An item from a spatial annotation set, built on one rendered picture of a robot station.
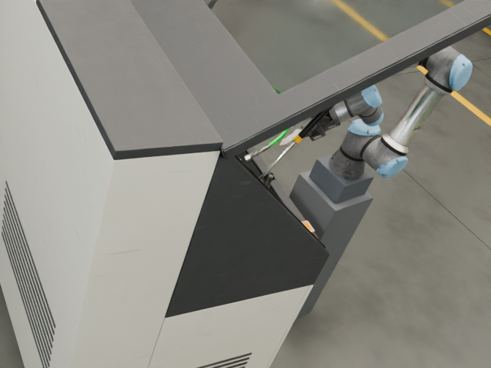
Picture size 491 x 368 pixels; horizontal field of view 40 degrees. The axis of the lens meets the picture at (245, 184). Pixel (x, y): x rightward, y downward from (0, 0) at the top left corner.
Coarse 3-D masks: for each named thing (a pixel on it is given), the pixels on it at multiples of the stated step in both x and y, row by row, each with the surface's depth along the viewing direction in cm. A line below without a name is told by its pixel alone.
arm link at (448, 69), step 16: (448, 48) 240; (432, 64) 241; (448, 64) 237; (464, 64) 236; (432, 80) 241; (448, 80) 238; (464, 80) 241; (416, 96) 248; (432, 96) 244; (416, 112) 247; (400, 128) 251; (416, 128) 250; (384, 144) 254; (400, 144) 253; (368, 160) 260; (384, 160) 254; (400, 160) 253; (384, 176) 258
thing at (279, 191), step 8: (248, 152) 258; (256, 160) 255; (256, 168) 253; (264, 168) 253; (264, 184) 250; (272, 184) 247; (280, 184) 248; (280, 192) 245; (288, 200) 243; (288, 208) 239; (296, 208) 240; (296, 216) 237
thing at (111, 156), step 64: (0, 0) 230; (64, 0) 193; (128, 0) 204; (0, 64) 241; (64, 64) 175; (128, 64) 177; (0, 128) 252; (64, 128) 181; (128, 128) 157; (192, 128) 164; (0, 192) 265; (64, 192) 187; (128, 192) 160; (192, 192) 171; (0, 256) 279; (64, 256) 194; (128, 256) 177; (64, 320) 202; (128, 320) 199
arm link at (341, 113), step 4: (336, 104) 219; (340, 104) 218; (344, 104) 218; (332, 108) 220; (336, 108) 219; (340, 108) 218; (344, 108) 218; (336, 112) 219; (340, 112) 218; (344, 112) 218; (348, 112) 218; (336, 116) 220; (340, 116) 219; (344, 116) 219; (348, 116) 219; (340, 120) 220; (344, 120) 222
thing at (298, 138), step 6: (330, 108) 176; (318, 114) 177; (324, 114) 176; (312, 120) 178; (318, 120) 177; (306, 126) 179; (312, 126) 178; (300, 132) 180; (306, 132) 179; (294, 138) 180; (300, 138) 180; (294, 144) 181; (288, 150) 182; (282, 156) 183; (276, 162) 184; (270, 168) 185; (264, 174) 185
